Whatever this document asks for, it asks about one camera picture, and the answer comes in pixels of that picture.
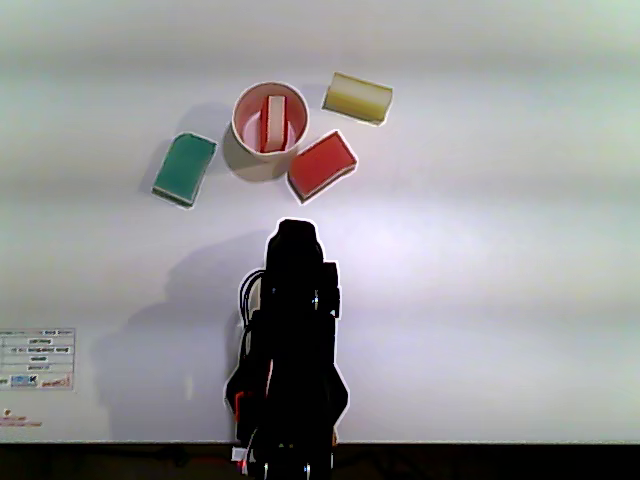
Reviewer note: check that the yellow white sponge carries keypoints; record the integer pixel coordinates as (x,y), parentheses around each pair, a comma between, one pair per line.
(357,97)

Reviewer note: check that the white paper cup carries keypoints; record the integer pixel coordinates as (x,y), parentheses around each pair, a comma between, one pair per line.
(245,160)

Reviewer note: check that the printed label sticker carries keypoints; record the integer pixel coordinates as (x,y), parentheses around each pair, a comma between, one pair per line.
(37,357)

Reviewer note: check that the red white sponge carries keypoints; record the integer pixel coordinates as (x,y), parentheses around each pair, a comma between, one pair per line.
(274,122)
(320,165)

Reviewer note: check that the green white sponge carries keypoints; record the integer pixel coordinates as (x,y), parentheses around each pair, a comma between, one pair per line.
(184,167)

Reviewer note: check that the orange black table clamp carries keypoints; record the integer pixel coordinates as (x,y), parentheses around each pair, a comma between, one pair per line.
(334,438)
(245,407)

